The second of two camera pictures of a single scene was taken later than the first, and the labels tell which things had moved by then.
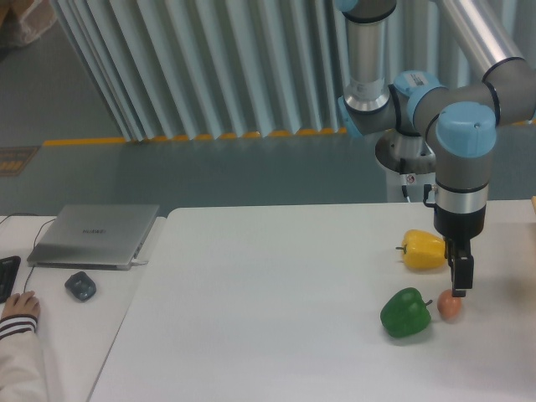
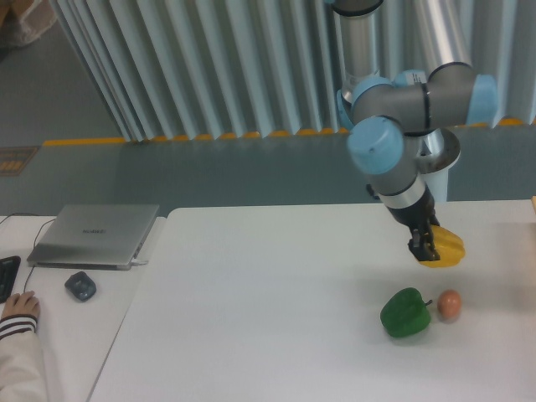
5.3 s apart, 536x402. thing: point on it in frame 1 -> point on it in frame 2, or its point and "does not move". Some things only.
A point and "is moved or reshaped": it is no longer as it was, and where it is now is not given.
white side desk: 74,337 does not move
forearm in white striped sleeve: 22,367 does not move
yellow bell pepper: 422,249 is moved or reshaped
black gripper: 459,227 -> 420,218
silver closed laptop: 93,237 does not move
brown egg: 449,306 does not move
